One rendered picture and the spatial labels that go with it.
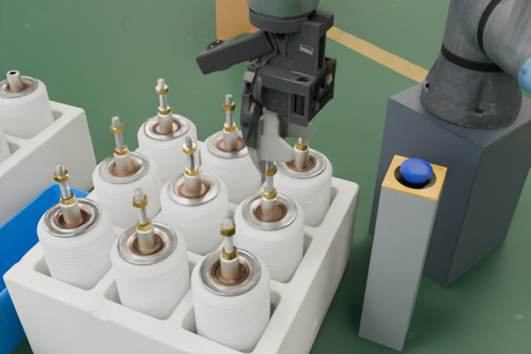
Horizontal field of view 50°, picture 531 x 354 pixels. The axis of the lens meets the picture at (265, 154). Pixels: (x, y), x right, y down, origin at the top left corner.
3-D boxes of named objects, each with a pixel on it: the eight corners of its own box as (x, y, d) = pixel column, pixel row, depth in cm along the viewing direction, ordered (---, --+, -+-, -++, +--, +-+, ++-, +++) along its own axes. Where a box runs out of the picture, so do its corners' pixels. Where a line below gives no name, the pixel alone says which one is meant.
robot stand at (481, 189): (427, 193, 120) (457, 64, 102) (504, 242, 108) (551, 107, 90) (367, 231, 111) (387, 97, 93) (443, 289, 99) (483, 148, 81)
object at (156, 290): (124, 315, 86) (104, 227, 76) (186, 298, 89) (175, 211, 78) (135, 369, 79) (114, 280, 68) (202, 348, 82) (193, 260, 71)
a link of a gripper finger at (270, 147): (284, 196, 68) (292, 126, 63) (242, 180, 70) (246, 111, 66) (296, 184, 70) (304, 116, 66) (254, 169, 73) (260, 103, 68)
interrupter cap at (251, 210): (272, 241, 74) (272, 237, 74) (230, 214, 78) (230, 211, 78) (308, 212, 79) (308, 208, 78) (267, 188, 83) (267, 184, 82)
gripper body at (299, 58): (304, 133, 63) (310, 31, 55) (238, 113, 66) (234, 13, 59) (333, 102, 68) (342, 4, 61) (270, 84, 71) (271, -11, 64)
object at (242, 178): (231, 256, 96) (227, 171, 85) (196, 227, 102) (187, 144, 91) (273, 228, 101) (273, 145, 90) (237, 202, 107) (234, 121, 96)
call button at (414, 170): (402, 166, 77) (404, 153, 75) (433, 174, 75) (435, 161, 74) (395, 183, 74) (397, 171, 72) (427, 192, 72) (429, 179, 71)
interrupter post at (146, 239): (137, 241, 74) (133, 222, 72) (155, 236, 75) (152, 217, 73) (140, 254, 72) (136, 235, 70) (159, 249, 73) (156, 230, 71)
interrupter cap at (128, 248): (113, 232, 75) (112, 228, 75) (170, 219, 77) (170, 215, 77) (122, 274, 70) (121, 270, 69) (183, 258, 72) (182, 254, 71)
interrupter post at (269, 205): (269, 221, 77) (270, 203, 75) (257, 213, 78) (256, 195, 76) (281, 212, 78) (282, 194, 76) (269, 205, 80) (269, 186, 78)
